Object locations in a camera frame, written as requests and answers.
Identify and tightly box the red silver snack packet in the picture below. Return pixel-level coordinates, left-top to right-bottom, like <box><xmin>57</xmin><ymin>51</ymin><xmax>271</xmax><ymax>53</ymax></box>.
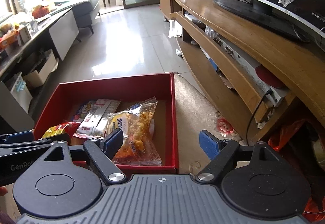
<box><xmin>73</xmin><ymin>99</ymin><xmax>121</xmax><ymax>139</ymax></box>

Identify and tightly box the white paper bag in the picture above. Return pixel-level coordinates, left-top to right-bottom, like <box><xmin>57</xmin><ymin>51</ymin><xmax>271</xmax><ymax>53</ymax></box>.
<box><xmin>168</xmin><ymin>19</ymin><xmax>183</xmax><ymax>38</ymax></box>

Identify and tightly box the floral beige tablecloth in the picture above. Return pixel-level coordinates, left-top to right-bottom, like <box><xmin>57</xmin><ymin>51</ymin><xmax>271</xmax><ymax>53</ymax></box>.
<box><xmin>173</xmin><ymin>73</ymin><xmax>247</xmax><ymax>176</ymax></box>

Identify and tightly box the white cardboard box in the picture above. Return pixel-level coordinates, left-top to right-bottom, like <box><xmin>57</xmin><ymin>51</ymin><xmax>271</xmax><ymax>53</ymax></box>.
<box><xmin>23</xmin><ymin>49</ymin><xmax>57</xmax><ymax>88</ymax></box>

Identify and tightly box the white storage bin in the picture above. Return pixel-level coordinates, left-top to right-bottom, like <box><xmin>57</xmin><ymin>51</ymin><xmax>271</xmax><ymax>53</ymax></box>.
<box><xmin>7</xmin><ymin>72</ymin><xmax>33</xmax><ymax>113</ymax></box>

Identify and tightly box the wooden TV cabinet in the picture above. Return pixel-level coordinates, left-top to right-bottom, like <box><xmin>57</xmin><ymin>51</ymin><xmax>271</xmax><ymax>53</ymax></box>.
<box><xmin>160</xmin><ymin>0</ymin><xmax>324</xmax><ymax>142</ymax></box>

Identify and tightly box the yellow red snack bag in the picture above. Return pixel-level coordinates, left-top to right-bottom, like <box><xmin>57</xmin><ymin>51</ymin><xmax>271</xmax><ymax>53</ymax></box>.
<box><xmin>42</xmin><ymin>121</ymin><xmax>81</xmax><ymax>138</ymax></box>

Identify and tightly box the grey sofa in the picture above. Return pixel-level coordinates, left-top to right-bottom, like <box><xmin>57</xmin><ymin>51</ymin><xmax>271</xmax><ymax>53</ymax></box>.
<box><xmin>54</xmin><ymin>0</ymin><xmax>102</xmax><ymax>35</ymax></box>

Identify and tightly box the red cardboard box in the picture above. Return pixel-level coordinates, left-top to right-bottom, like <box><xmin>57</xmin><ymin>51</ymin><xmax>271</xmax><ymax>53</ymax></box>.
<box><xmin>34</xmin><ymin>73</ymin><xmax>179</xmax><ymax>175</ymax></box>

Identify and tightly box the black flat television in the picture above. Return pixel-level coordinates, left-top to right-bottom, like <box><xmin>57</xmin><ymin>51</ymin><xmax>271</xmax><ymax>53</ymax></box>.
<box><xmin>214</xmin><ymin>0</ymin><xmax>324</xmax><ymax>49</ymax></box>

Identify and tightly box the white set-top device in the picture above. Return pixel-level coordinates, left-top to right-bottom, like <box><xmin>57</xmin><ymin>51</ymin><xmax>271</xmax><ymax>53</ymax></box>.
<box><xmin>214</xmin><ymin>35</ymin><xmax>289</xmax><ymax>108</ymax></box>

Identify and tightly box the dark long side table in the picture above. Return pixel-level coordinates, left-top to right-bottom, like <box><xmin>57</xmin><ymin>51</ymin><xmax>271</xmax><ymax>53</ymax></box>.
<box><xmin>1</xmin><ymin>8</ymin><xmax>79</xmax><ymax>132</ymax></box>

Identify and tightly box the blue cartoon snack packet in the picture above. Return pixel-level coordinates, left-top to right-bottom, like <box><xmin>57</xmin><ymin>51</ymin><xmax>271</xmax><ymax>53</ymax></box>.
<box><xmin>70</xmin><ymin>100</ymin><xmax>95</xmax><ymax>122</ymax></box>

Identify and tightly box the yellow puffed snack bag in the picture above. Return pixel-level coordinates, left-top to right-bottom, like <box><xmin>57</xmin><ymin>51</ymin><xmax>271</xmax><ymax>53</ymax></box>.
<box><xmin>106</xmin><ymin>97</ymin><xmax>162</xmax><ymax>166</ymax></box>

